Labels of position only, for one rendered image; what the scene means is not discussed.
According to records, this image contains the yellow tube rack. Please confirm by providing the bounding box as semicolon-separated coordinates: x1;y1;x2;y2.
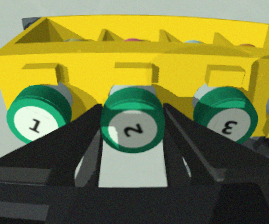
0;15;269;138

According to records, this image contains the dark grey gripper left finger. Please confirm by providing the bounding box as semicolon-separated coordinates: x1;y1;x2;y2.
0;103;103;187

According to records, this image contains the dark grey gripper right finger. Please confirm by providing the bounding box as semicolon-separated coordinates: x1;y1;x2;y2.
163;103;269;206

